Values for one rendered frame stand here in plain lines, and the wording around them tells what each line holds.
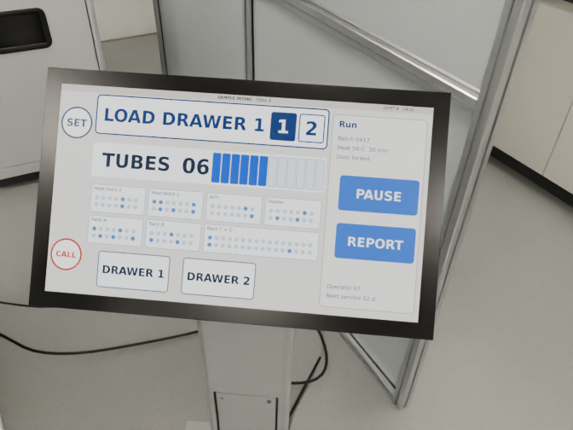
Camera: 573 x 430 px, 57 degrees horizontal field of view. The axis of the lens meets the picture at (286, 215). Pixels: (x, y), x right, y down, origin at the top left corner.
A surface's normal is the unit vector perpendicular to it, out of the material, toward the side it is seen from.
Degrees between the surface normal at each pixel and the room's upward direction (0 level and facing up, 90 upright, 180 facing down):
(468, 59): 90
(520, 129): 90
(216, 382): 90
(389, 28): 90
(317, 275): 50
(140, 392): 0
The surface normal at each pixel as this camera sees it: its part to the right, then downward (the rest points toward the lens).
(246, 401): -0.08, 0.63
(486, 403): 0.03, -0.77
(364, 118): -0.05, -0.01
